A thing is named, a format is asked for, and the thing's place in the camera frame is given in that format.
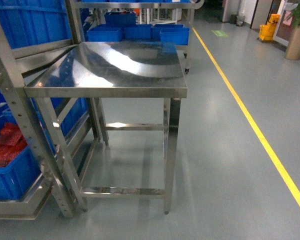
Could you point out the blue bin with red bags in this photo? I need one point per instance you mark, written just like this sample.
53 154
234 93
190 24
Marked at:
17 177

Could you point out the stainless steel shelf rack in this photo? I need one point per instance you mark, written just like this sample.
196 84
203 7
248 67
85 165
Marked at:
40 123

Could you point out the large blue bin upper shelf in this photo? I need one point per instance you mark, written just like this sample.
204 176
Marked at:
33 22

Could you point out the small stainless steel table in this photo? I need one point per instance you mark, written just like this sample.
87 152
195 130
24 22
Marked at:
97 70

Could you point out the red bubble wrap bags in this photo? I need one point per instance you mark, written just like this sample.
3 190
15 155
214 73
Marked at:
12 143

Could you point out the yellow mop bucket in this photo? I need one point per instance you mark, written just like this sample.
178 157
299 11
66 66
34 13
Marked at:
266 31

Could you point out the tan planter pot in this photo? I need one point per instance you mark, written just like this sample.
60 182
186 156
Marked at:
293 48

